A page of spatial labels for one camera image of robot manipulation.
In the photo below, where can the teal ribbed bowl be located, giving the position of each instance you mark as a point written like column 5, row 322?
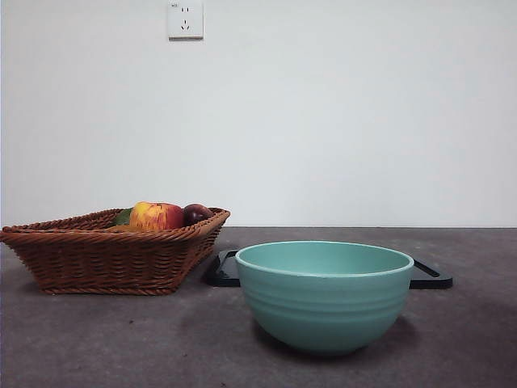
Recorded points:
column 323, row 311

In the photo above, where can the dark red plum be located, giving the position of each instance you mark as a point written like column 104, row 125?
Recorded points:
column 196, row 214

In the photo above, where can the black rectangular tray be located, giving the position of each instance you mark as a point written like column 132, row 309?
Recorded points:
column 224, row 272

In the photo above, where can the red yellow apple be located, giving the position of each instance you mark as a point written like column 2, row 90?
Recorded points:
column 157, row 216

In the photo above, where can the green avocado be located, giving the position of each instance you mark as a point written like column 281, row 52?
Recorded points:
column 122, row 218

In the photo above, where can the brown wicker basket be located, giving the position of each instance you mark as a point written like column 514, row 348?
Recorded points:
column 105, row 262

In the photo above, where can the white wall socket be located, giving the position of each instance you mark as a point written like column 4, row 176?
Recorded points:
column 186, row 20

